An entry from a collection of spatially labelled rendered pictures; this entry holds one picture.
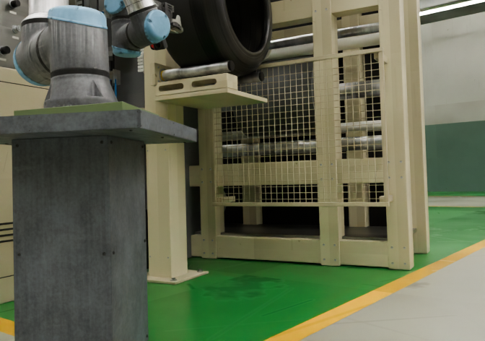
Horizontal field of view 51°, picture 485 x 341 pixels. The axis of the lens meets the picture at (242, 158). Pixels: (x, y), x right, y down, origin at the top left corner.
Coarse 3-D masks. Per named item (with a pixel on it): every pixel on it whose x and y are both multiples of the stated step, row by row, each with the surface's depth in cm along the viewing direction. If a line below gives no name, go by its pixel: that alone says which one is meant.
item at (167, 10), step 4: (156, 4) 180; (160, 4) 182; (164, 4) 183; (168, 4) 184; (160, 8) 182; (164, 8) 182; (168, 8) 185; (172, 8) 186; (164, 12) 182; (168, 12) 185; (168, 16) 185
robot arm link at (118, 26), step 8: (120, 16) 163; (128, 16) 164; (112, 24) 165; (120, 24) 163; (112, 32) 165; (120, 32) 162; (112, 40) 166; (120, 40) 162; (120, 48) 163; (128, 48) 163; (136, 48) 162; (120, 56) 169; (128, 56) 168; (136, 56) 168
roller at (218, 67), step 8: (208, 64) 210; (216, 64) 208; (224, 64) 206; (232, 64) 207; (168, 72) 219; (176, 72) 217; (184, 72) 215; (192, 72) 213; (200, 72) 212; (208, 72) 210; (216, 72) 209
